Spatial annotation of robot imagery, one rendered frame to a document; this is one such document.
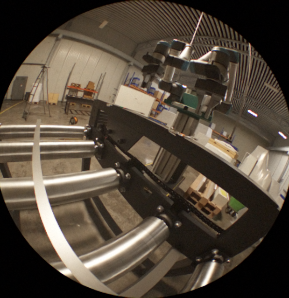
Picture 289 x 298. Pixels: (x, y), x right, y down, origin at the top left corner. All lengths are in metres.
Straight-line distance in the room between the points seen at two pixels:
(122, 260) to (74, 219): 1.08
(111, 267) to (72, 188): 0.27
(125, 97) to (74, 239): 4.97
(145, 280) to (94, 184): 0.41
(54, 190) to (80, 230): 0.92
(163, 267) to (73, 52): 11.09
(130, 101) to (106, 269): 5.10
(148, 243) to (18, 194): 0.42
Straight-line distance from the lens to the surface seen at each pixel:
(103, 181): 0.43
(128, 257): 0.30
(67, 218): 1.34
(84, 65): 10.63
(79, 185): 0.40
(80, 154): 0.65
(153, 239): 0.34
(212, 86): 0.45
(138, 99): 5.17
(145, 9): 9.38
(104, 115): 2.59
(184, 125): 1.52
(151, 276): 0.46
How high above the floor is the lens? 1.20
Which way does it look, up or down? 20 degrees down
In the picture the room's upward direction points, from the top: 22 degrees clockwise
